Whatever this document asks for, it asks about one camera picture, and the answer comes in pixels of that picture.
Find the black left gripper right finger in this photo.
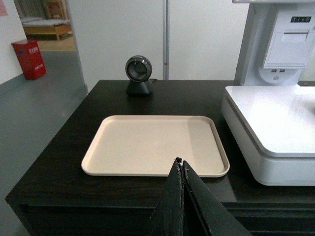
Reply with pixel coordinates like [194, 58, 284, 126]
[182, 161, 251, 236]

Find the white POS terminal stand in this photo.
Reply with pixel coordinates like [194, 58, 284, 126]
[234, 0, 315, 86]

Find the wooden bench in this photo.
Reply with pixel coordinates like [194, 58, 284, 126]
[20, 17, 72, 41]

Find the black ribbed checkout counter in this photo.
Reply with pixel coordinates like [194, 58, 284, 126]
[5, 80, 315, 236]

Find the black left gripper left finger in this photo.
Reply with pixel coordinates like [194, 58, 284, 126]
[145, 157, 184, 236]

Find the white checkout scale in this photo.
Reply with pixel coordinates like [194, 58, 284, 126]
[221, 85, 315, 186]

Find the red fire extinguisher box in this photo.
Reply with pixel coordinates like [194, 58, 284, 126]
[11, 39, 46, 80]

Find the beige plastic tray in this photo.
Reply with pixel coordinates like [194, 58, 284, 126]
[81, 115, 230, 177]

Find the black orb barcode scanner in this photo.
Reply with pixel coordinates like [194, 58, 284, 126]
[125, 55, 152, 96]

